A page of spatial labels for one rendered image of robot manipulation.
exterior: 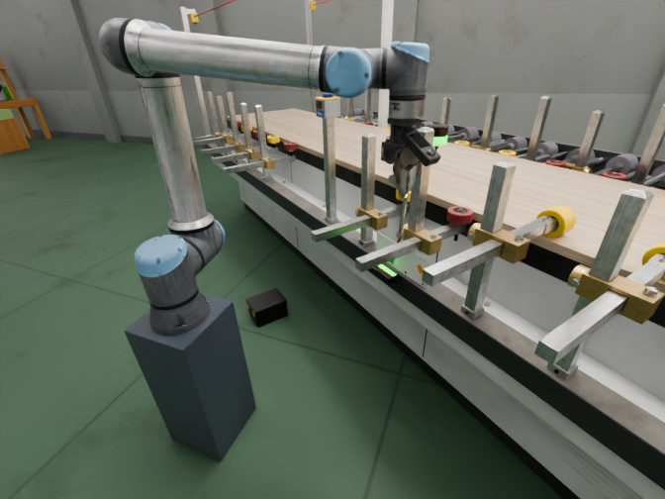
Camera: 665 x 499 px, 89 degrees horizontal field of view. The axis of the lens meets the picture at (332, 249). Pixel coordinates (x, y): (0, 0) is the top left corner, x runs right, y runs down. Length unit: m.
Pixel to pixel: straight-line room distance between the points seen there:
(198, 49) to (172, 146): 0.35
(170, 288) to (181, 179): 0.34
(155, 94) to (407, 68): 0.67
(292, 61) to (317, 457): 1.35
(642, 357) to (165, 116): 1.39
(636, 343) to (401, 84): 0.85
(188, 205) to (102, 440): 1.10
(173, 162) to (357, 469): 1.26
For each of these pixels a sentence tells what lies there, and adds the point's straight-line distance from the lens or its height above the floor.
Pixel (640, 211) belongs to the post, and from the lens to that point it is 0.78.
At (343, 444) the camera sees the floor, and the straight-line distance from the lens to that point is 1.58.
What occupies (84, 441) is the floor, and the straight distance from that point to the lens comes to 1.92.
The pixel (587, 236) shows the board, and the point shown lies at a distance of 1.19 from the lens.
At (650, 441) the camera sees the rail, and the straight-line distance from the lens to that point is 0.97.
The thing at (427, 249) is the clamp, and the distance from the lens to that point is 1.07.
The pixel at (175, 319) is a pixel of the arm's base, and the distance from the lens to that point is 1.21.
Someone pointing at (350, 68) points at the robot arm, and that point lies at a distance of 0.77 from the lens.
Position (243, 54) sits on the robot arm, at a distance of 0.85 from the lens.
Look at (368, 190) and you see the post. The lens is 1.25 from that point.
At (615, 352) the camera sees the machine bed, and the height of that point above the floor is 0.67.
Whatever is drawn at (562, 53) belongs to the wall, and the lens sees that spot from 4.86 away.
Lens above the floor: 1.36
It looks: 30 degrees down
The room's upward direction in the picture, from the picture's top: 2 degrees counter-clockwise
